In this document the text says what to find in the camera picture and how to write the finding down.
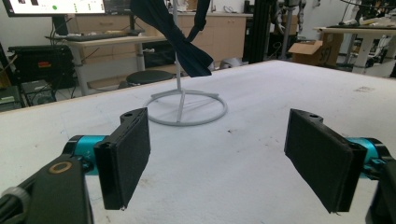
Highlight dark blue cloth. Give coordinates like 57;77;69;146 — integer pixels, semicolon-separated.
130;0;215;78

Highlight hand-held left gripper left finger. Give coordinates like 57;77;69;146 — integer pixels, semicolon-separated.
93;107;151;211

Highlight computer monitor with dark screen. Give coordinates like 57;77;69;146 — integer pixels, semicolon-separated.
104;0;135;15

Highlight light wooden desk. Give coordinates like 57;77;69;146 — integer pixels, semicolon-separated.
46;35;166;96

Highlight white desk with clutter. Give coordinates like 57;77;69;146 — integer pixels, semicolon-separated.
312;23;396;75

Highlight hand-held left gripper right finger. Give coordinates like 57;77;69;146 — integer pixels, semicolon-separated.
284;108;368;214

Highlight black equipment box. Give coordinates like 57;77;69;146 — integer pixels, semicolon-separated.
7;45;76;91

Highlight computer monitor with white screen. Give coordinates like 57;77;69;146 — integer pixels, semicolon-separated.
1;0;106;18

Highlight black round stool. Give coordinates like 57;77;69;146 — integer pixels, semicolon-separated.
125;69;176;87

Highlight white wire stand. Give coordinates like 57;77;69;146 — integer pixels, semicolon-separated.
144;0;228;127

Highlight black keyboard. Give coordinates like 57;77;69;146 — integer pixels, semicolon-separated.
64;32;126;43

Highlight large open cardboard box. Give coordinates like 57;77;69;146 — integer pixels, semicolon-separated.
288;32;344;66

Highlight black metal column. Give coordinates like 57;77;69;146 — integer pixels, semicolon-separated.
242;0;278;63

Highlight black equipment case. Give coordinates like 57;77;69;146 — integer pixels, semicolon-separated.
0;85;23;112
21;79;57;107

